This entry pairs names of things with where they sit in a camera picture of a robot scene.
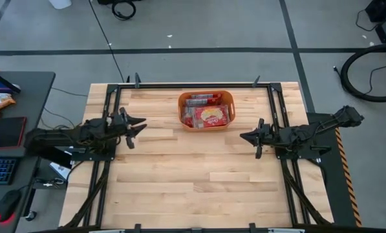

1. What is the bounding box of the black aluminium table frame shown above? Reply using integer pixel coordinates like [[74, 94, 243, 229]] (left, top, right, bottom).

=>
[[63, 82, 334, 229]]

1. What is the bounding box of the black box under desk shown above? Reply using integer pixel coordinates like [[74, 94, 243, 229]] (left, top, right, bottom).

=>
[[29, 142, 73, 170]]

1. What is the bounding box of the black computer mouse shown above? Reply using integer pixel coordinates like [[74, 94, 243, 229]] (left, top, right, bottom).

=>
[[0, 188, 23, 224]]

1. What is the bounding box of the coiled black cable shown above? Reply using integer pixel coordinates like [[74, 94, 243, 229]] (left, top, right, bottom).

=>
[[111, 0, 137, 21]]

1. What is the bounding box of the orange plastic basket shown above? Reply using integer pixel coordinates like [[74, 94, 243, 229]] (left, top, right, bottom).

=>
[[177, 90, 236, 133]]

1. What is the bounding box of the yellow black hazard tape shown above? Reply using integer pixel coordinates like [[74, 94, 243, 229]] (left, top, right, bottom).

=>
[[330, 113, 363, 228]]

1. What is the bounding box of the thin black cable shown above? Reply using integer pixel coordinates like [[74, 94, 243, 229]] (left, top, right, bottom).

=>
[[332, 60, 386, 96]]

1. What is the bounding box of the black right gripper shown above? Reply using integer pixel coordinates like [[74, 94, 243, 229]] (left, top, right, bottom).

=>
[[239, 118, 276, 160]]

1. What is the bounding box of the white container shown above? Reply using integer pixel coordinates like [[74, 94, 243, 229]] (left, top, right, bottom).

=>
[[48, 0, 72, 10]]

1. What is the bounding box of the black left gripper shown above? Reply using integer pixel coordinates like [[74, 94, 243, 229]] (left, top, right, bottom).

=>
[[108, 107, 148, 150]]

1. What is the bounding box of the thick black hose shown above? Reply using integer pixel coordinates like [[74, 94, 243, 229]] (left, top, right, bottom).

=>
[[339, 43, 386, 104]]

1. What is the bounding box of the black desk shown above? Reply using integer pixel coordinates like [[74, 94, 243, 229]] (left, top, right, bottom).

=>
[[0, 71, 56, 233]]

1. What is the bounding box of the white paper sheet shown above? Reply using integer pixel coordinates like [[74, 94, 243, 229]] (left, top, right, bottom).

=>
[[48, 161, 71, 181]]

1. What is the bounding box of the long black floor cable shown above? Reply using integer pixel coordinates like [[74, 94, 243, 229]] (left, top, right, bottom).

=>
[[88, 0, 126, 83]]

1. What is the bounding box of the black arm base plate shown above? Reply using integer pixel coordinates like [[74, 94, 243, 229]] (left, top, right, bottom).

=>
[[70, 139, 118, 162]]

